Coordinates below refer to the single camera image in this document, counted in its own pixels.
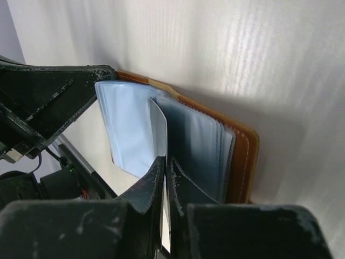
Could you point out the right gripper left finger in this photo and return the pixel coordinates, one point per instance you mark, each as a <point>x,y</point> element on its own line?
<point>141,235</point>

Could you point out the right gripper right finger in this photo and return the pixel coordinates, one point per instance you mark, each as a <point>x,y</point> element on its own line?
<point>181,192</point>

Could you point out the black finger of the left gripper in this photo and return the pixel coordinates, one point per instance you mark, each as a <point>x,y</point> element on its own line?
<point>39,102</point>

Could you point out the brown leather card holder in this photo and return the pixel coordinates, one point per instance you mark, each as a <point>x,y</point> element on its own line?
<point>218,153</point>

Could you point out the white credit card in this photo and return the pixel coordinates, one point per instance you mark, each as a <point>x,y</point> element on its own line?
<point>158,128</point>

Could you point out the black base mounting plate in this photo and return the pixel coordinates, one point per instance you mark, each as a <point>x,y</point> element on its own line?
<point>76,179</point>

